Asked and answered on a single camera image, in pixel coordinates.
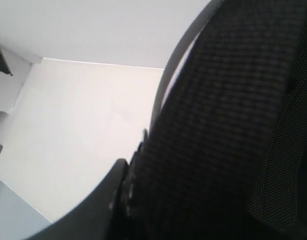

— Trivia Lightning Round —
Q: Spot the black helmet with visor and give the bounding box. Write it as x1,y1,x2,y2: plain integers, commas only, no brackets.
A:
111,0,307,240

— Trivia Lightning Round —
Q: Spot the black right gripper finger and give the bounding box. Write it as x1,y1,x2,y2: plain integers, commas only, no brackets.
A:
28,159,129,240

